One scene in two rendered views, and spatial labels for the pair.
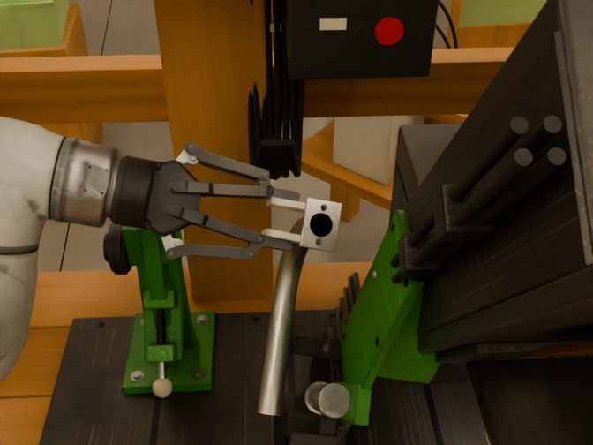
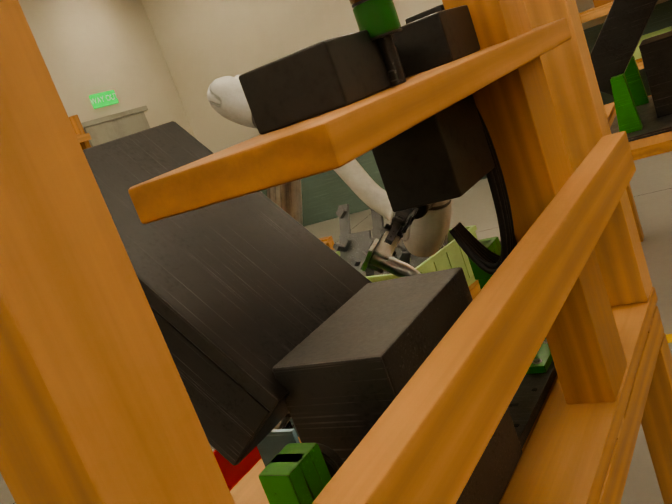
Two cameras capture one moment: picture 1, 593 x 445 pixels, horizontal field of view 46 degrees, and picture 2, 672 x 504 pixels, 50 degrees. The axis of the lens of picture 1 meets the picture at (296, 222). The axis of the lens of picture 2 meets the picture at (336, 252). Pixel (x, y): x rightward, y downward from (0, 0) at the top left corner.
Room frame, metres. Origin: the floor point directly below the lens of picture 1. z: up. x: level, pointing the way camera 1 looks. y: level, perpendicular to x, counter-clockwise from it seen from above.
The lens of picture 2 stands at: (1.37, -1.12, 1.56)
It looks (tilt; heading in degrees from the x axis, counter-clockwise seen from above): 12 degrees down; 127
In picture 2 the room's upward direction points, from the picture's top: 20 degrees counter-clockwise
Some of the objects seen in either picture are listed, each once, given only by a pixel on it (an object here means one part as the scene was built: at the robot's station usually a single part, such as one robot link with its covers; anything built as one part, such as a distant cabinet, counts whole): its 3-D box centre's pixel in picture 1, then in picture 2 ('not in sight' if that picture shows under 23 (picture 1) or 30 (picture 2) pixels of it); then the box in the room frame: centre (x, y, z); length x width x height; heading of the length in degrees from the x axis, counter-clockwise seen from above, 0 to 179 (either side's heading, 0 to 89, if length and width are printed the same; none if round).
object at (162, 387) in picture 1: (161, 373); not in sight; (0.64, 0.19, 0.96); 0.06 x 0.03 x 0.06; 3
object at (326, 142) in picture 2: not in sight; (413, 92); (0.88, -0.18, 1.52); 0.90 x 0.25 x 0.04; 93
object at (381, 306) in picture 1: (404, 312); not in sight; (0.56, -0.12, 1.17); 0.13 x 0.12 x 0.20; 93
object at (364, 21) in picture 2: not in sight; (377, 19); (0.93, -0.30, 1.62); 0.05 x 0.05 x 0.05
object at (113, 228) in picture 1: (116, 247); not in sight; (0.73, 0.24, 1.12); 0.07 x 0.03 x 0.08; 3
